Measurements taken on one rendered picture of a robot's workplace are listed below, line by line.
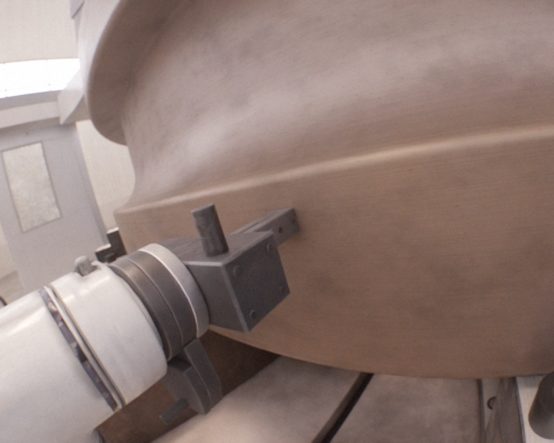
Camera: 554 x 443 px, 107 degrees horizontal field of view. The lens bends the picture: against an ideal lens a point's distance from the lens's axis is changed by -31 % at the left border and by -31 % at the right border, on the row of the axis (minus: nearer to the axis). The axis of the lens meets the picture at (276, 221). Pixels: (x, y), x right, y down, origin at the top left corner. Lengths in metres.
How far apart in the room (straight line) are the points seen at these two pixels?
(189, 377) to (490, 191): 0.26
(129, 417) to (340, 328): 0.72
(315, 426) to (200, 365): 0.66
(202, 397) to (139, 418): 0.73
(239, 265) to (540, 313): 0.28
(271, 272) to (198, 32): 0.51
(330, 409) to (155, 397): 0.49
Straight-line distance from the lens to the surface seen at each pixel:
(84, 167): 4.27
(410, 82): 0.38
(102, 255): 1.91
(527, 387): 0.41
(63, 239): 3.94
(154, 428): 0.98
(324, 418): 0.85
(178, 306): 0.18
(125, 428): 0.96
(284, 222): 0.29
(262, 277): 0.18
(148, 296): 0.17
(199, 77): 0.61
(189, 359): 0.20
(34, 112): 4.06
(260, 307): 0.18
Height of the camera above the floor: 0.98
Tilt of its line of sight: 13 degrees down
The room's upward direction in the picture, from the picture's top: 16 degrees counter-clockwise
